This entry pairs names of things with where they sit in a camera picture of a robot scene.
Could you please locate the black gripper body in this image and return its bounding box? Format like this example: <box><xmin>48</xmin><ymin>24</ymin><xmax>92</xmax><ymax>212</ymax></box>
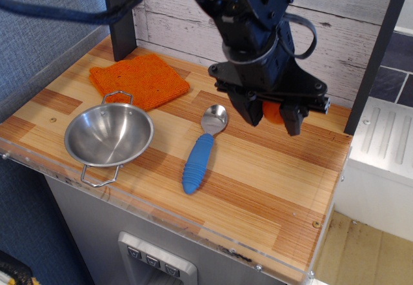
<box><xmin>208</xmin><ymin>47</ymin><xmax>330</xmax><ymax>113</ymax></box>

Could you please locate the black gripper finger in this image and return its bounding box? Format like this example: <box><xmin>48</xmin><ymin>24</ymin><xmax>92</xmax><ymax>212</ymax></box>
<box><xmin>279</xmin><ymin>102</ymin><xmax>309</xmax><ymax>136</ymax></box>
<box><xmin>227</xmin><ymin>90</ymin><xmax>263</xmax><ymax>126</ymax></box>

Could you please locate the orange toy carrot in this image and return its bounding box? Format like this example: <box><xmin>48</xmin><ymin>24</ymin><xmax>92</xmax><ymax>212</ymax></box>
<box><xmin>262</xmin><ymin>101</ymin><xmax>284</xmax><ymax>124</ymax></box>

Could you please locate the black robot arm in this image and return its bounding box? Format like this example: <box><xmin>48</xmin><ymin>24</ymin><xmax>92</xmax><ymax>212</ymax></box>
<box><xmin>106</xmin><ymin>0</ymin><xmax>330</xmax><ymax>136</ymax></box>

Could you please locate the orange knitted cloth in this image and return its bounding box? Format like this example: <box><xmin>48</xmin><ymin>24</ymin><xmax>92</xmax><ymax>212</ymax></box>
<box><xmin>89</xmin><ymin>54</ymin><xmax>190</xmax><ymax>111</ymax></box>

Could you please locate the white ridged side unit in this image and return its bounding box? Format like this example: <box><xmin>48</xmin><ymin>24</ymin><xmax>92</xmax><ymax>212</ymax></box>
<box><xmin>334</xmin><ymin>97</ymin><xmax>412</xmax><ymax>241</ymax></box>

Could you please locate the small steel pot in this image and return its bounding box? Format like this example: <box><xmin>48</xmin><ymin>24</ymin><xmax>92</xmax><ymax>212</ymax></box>
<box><xmin>64</xmin><ymin>90</ymin><xmax>154</xmax><ymax>188</ymax></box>

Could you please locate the silver toy dispenser panel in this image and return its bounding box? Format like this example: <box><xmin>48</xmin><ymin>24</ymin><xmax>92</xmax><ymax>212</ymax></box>
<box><xmin>118</xmin><ymin>231</ymin><xmax>198</xmax><ymax>284</ymax></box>

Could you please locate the yellow black object bottom left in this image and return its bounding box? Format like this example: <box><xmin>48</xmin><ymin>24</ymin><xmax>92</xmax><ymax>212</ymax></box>
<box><xmin>1</xmin><ymin>260</ymin><xmax>40</xmax><ymax>285</ymax></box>

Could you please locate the blue handled metal spoon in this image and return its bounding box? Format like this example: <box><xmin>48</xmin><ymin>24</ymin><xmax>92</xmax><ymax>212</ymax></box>
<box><xmin>181</xmin><ymin>104</ymin><xmax>228</xmax><ymax>195</ymax></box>

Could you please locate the dark right vertical post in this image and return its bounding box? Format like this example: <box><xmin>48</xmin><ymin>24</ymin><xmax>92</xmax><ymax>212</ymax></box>
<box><xmin>344</xmin><ymin>0</ymin><xmax>405</xmax><ymax>135</ymax></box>

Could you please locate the dark vertical post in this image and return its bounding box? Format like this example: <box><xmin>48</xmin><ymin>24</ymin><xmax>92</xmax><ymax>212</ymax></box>
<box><xmin>105</xmin><ymin>0</ymin><xmax>137</xmax><ymax>61</ymax></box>
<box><xmin>344</xmin><ymin>0</ymin><xmax>405</xmax><ymax>135</ymax></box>

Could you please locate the dark left vertical post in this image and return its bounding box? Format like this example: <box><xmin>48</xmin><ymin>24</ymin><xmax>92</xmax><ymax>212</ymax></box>
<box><xmin>105</xmin><ymin>0</ymin><xmax>137</xmax><ymax>61</ymax></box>

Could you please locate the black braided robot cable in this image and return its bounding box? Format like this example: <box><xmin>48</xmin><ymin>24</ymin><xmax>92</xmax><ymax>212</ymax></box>
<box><xmin>0</xmin><ymin>0</ymin><xmax>152</xmax><ymax>26</ymax></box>

